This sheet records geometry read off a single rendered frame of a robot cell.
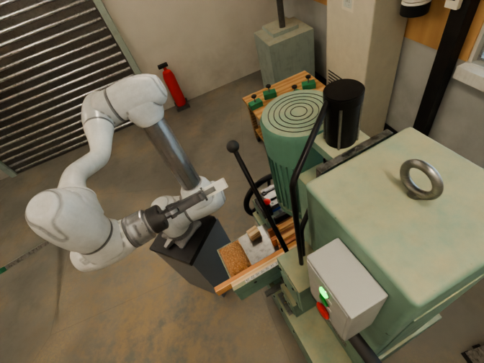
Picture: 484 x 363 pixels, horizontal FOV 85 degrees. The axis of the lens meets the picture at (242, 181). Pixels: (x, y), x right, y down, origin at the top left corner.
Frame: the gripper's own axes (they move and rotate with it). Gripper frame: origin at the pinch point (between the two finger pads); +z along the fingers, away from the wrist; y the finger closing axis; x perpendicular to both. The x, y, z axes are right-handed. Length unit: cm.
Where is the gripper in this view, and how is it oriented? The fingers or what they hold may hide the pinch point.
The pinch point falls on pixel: (214, 187)
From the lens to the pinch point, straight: 76.5
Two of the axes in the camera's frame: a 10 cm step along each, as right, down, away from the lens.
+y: 1.5, 0.3, -9.9
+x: -4.6, -8.8, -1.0
